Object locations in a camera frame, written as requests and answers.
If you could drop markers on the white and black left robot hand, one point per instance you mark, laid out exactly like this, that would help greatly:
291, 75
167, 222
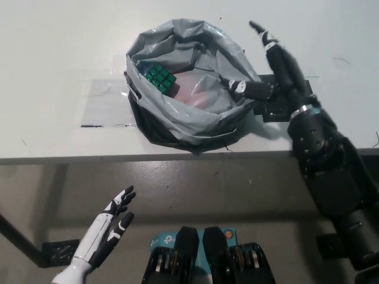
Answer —
100, 233

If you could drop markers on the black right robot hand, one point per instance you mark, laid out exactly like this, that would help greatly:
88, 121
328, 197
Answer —
291, 85

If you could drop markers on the grey and black plastic bag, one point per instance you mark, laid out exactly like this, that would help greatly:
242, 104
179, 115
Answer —
207, 118

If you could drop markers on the Rubik's cube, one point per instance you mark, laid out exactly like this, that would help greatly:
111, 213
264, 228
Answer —
160, 77

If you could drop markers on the teal TP-Link box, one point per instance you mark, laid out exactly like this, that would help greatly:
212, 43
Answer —
164, 241

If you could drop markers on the black table leg with foot plate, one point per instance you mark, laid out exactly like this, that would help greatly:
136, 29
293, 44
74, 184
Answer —
20, 241

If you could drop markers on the black robot torso blocks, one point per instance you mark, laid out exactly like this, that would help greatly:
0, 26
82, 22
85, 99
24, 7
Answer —
186, 245

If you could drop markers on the pink pouch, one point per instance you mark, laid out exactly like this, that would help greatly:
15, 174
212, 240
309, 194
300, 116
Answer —
189, 91

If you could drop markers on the clear plastic film sheet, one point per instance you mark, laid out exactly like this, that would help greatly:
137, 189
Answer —
103, 103

